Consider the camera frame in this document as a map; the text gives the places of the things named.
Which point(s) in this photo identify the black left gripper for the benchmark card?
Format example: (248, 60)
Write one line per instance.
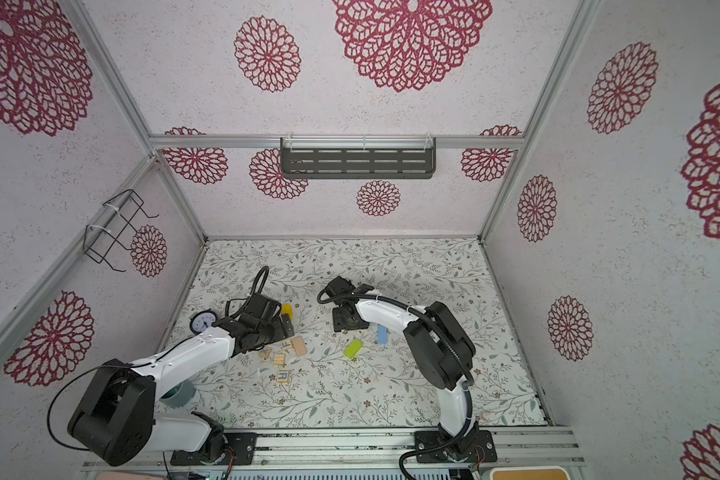
(280, 332)

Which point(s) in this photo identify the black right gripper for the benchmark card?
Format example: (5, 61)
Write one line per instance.
(337, 322)

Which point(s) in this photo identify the yellow wedge wood block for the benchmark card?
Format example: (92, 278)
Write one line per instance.
(288, 310)

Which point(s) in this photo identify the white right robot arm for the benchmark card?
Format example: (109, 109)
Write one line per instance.
(440, 347)

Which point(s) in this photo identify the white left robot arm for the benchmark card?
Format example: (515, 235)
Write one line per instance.
(116, 417)

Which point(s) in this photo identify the lime green wood block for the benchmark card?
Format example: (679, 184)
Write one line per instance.
(352, 350)

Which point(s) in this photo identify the light blue wood block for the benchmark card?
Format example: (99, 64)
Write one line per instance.
(382, 335)

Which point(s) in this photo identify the plain tan wood block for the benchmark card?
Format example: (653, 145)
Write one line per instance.
(299, 346)

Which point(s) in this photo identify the small black alarm clock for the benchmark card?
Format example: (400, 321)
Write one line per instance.
(202, 320)

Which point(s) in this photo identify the teal ceramic cup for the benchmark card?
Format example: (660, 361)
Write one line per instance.
(179, 395)

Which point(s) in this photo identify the orange topped white box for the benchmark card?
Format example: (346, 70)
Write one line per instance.
(529, 473)

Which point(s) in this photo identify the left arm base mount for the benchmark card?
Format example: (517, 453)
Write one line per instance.
(220, 447)

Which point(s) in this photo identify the dark grey wall shelf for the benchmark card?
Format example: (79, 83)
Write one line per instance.
(358, 159)

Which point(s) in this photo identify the black wire wall rack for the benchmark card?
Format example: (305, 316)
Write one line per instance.
(102, 236)

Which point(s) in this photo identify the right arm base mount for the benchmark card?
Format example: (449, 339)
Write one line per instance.
(477, 446)

